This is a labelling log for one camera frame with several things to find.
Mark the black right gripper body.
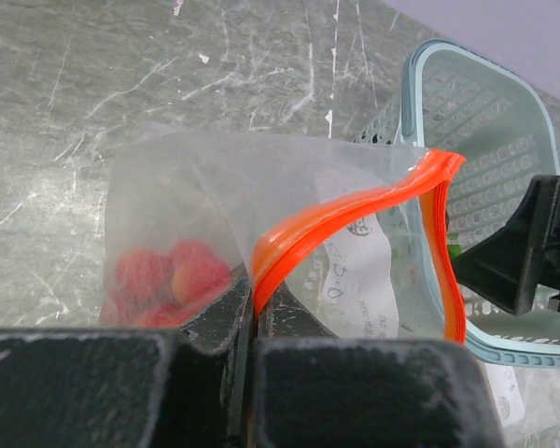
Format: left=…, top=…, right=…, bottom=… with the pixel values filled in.
left=452, top=175, right=560, bottom=316

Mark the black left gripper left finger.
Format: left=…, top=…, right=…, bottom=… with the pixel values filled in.
left=0, top=274, right=253, bottom=447

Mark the light blue plastic basket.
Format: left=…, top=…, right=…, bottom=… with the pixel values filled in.
left=358, top=39, right=560, bottom=368

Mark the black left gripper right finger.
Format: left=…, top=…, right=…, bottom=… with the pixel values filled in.
left=251, top=286, right=505, bottom=447

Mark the clear zip bag orange zipper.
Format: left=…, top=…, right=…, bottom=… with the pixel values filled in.
left=104, top=132, right=467, bottom=343

